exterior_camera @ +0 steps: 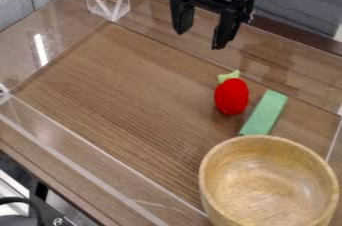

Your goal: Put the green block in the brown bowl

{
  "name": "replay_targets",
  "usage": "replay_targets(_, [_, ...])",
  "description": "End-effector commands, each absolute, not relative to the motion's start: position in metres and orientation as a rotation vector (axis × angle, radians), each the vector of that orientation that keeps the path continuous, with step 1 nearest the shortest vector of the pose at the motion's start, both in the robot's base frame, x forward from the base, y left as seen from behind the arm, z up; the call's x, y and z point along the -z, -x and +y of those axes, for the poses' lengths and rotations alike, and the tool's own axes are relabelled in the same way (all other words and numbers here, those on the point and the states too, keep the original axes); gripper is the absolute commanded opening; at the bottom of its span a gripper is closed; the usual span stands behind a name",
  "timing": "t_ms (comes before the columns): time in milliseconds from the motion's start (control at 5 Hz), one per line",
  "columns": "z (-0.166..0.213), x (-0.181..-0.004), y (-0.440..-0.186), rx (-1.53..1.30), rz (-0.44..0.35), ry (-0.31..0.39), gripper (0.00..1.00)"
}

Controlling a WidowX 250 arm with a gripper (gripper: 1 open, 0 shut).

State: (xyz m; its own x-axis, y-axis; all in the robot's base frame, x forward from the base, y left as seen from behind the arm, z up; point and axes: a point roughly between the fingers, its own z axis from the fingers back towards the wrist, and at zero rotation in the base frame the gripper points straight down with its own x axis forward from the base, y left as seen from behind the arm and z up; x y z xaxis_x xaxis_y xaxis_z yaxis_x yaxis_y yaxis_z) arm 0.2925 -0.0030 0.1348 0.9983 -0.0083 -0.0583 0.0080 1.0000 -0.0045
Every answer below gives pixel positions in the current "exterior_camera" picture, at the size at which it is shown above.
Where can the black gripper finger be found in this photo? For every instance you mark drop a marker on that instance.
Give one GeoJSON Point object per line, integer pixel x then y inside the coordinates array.
{"type": "Point", "coordinates": [227, 28]}
{"type": "Point", "coordinates": [181, 15]}

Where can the green foam block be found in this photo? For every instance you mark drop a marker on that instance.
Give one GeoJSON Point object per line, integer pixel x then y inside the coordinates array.
{"type": "Point", "coordinates": [264, 115]}

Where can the light wooden bowl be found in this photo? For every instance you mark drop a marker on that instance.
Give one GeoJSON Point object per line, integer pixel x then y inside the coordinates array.
{"type": "Point", "coordinates": [261, 180]}

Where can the red plush strawberry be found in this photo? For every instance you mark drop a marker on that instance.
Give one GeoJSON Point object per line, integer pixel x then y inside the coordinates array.
{"type": "Point", "coordinates": [231, 94]}

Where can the black table leg clamp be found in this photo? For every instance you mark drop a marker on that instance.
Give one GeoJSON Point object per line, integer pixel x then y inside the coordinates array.
{"type": "Point", "coordinates": [50, 216]}

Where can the clear acrylic corner bracket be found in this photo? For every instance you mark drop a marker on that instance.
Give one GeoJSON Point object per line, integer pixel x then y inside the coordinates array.
{"type": "Point", "coordinates": [109, 9]}

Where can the clear acrylic tray wall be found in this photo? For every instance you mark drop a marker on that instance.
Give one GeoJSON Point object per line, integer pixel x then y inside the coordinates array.
{"type": "Point", "coordinates": [106, 110]}

